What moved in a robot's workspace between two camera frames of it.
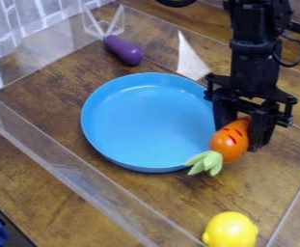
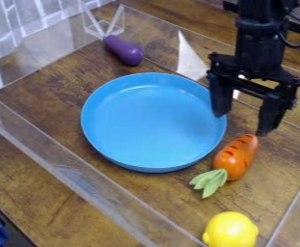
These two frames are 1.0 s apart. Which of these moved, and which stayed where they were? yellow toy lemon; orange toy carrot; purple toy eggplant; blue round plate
Moved: orange toy carrot
Stayed: yellow toy lemon; purple toy eggplant; blue round plate
